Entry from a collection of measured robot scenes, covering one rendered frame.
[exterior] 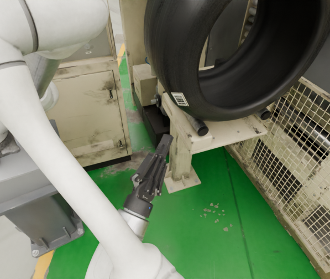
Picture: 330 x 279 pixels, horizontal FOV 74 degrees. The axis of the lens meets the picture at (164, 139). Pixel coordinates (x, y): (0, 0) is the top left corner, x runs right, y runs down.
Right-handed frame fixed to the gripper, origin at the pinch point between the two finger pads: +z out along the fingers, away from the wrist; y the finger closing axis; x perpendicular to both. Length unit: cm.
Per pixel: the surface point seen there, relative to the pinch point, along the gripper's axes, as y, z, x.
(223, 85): 26, 45, -3
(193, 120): 15.1, 18.4, -3.9
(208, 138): 21.8, 15.3, 1.0
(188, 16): -21.9, 24.5, 8.5
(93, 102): 19, 29, -81
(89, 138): 40, 12, -96
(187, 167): 88, 23, -42
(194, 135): 19.1, 14.1, -3.5
